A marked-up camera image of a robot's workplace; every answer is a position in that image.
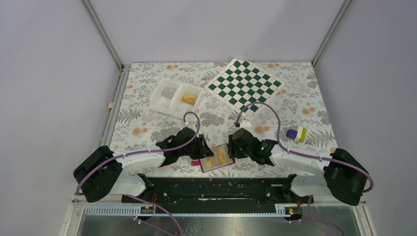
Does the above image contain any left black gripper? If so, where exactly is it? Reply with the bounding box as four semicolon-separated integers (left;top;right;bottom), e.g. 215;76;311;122
179;134;214;160

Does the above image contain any orange card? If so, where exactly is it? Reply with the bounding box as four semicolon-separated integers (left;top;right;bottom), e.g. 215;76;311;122
202;146;233;171

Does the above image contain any red leather card holder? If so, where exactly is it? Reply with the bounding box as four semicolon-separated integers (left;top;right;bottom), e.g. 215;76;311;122
191;144;237;174

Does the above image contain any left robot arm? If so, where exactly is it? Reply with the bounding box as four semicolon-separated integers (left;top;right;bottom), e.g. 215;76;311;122
73;127;214;203

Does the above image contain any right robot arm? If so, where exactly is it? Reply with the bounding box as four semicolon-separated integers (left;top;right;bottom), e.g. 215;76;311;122
228;128;370;206

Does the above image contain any orange card box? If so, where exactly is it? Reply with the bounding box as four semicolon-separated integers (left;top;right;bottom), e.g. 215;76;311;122
181;93;198;106

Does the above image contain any white plastic divided tray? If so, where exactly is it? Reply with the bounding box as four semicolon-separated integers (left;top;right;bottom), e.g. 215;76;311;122
149;79;205;118

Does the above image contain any purple white green block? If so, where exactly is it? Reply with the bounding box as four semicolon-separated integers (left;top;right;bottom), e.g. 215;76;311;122
286;126;307;142

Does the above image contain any green white chessboard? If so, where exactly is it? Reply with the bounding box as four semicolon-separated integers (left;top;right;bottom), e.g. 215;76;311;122
204;59;284;113

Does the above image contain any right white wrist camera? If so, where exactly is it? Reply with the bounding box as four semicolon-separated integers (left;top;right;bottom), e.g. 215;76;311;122
234;120;252;130

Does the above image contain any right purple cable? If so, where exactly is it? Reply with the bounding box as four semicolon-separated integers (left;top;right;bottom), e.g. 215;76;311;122
234;101;375;193

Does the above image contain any purple cable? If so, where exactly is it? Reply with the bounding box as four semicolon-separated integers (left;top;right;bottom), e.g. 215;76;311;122
234;101;375;193
75;111;201;196

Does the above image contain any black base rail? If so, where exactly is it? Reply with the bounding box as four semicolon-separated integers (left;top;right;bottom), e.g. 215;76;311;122
121;177;309;214

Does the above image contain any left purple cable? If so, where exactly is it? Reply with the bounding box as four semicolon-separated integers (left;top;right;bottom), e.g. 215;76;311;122
75;111;201;196

